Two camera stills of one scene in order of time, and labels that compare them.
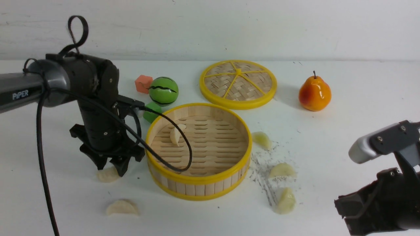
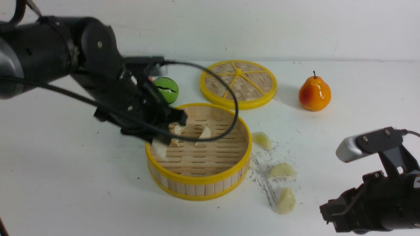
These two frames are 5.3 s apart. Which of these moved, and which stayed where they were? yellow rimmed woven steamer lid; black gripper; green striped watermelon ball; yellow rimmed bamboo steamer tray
Moved: black gripper
Stayed: green striped watermelon ball; yellow rimmed woven steamer lid; yellow rimmed bamboo steamer tray
